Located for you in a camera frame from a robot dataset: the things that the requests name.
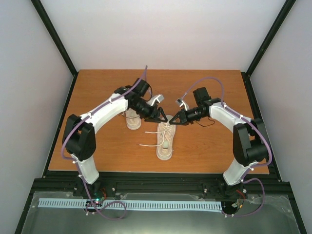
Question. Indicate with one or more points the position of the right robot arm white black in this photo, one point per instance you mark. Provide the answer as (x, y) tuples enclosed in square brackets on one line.
[(250, 141)]

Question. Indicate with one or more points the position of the black aluminium frame rail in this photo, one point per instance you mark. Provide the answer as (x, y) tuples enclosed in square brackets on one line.
[(112, 184)]

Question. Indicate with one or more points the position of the white lace sneaker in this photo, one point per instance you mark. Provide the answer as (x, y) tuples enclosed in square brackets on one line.
[(165, 134), (133, 120)]

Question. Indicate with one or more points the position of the green lit circuit board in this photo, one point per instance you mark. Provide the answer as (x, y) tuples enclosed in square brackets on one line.
[(99, 197)]

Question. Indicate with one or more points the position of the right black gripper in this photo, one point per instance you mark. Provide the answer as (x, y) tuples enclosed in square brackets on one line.
[(177, 116)]

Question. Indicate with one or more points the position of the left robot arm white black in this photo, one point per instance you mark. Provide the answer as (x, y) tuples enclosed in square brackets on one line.
[(79, 138)]

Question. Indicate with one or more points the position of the left black frame post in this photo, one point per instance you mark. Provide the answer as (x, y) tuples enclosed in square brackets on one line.
[(38, 6)]

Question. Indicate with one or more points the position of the light blue cable duct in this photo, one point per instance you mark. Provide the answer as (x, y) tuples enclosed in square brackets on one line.
[(132, 205)]

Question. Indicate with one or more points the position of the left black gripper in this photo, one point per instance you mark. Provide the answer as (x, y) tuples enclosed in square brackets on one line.
[(151, 117)]

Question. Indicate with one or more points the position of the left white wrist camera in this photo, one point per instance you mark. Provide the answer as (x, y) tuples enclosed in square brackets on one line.
[(156, 100)]

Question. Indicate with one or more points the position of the right black frame post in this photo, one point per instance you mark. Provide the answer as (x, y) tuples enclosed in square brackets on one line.
[(280, 18)]

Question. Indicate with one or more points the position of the black frame post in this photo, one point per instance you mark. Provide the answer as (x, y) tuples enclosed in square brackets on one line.
[(38, 6), (280, 18)]

